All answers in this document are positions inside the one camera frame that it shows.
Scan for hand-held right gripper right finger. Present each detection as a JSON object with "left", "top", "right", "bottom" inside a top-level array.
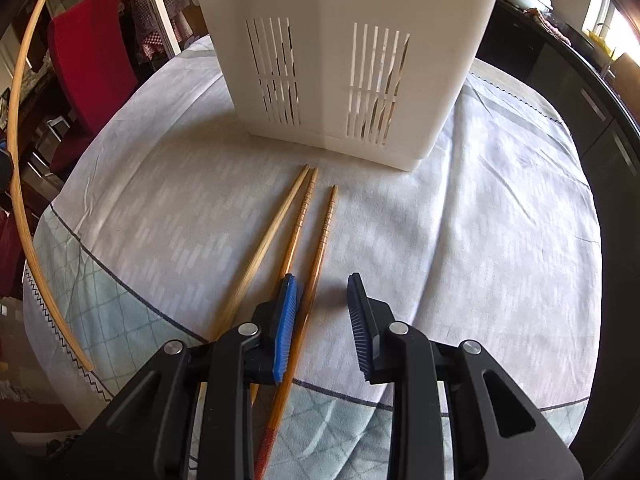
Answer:
[{"left": 347, "top": 272, "right": 584, "bottom": 480}]

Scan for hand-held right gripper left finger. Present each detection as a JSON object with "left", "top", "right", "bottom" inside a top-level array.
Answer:
[{"left": 82, "top": 273, "right": 299, "bottom": 480}]

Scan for light bamboo chopstick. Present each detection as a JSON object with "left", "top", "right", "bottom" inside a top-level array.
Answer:
[
  {"left": 9, "top": 0, "right": 96, "bottom": 372},
  {"left": 196, "top": 163, "right": 312, "bottom": 413}
]

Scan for white plastic utensil holder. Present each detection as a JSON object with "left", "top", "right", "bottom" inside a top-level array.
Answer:
[{"left": 185, "top": 0, "right": 510, "bottom": 171}]

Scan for red chair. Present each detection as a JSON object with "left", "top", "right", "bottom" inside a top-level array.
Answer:
[{"left": 46, "top": 0, "right": 139, "bottom": 177}]

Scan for pale patterned tablecloth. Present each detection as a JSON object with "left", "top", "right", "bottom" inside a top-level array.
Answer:
[{"left": 22, "top": 34, "right": 602, "bottom": 480}]

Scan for checked hanging apron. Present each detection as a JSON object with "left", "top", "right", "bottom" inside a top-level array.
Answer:
[{"left": 119, "top": 0, "right": 172, "bottom": 62}]

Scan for floral glass sliding door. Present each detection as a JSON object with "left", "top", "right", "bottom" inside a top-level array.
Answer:
[{"left": 140, "top": 0, "right": 212, "bottom": 57}]

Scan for dark base cabinets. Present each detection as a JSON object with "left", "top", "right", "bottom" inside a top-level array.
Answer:
[{"left": 487, "top": 0, "right": 640, "bottom": 321}]

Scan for dark kitchen countertop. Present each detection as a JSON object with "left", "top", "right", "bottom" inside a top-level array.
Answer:
[{"left": 495, "top": 0, "right": 640, "bottom": 133}]

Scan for red checked cloth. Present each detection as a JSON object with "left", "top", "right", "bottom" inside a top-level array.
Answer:
[{"left": 529, "top": 7, "right": 572, "bottom": 44}]

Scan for wooden cutting board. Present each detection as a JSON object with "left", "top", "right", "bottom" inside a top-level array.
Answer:
[{"left": 612, "top": 52, "right": 637, "bottom": 92}]

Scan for yellow sponge holder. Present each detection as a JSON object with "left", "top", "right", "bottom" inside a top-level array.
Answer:
[{"left": 587, "top": 30, "right": 614, "bottom": 55}]

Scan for kitchen window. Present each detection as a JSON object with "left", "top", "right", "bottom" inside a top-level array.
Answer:
[{"left": 582, "top": 0, "right": 632, "bottom": 37}]

